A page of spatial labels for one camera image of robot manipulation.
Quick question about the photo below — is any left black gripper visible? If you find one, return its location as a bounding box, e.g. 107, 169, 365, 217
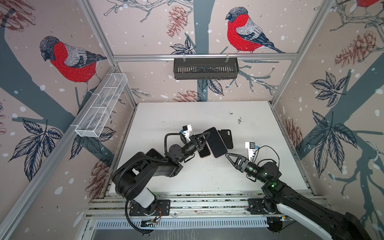
177, 132, 210, 165

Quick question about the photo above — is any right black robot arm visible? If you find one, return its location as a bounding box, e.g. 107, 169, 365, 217
225, 153, 371, 240

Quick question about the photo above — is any black phone near left arm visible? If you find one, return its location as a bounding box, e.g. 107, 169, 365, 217
146, 149, 164, 160

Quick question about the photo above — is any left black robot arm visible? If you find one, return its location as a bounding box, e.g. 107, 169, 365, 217
112, 132, 211, 209

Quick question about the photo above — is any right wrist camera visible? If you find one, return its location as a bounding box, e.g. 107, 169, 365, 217
245, 142, 259, 161

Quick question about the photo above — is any right thin black cable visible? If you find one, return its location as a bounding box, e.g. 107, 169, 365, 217
254, 145, 281, 169

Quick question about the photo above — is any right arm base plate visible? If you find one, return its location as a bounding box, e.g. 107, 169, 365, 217
247, 198, 287, 216

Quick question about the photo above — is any black wire wall basket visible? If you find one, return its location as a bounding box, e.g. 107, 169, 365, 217
174, 58, 239, 80

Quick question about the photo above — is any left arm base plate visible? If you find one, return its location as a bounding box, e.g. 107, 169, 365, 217
129, 200, 171, 217

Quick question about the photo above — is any white mesh wall tray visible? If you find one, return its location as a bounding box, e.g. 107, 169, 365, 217
75, 73, 128, 138

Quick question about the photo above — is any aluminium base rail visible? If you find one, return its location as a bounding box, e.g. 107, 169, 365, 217
83, 191, 337, 218

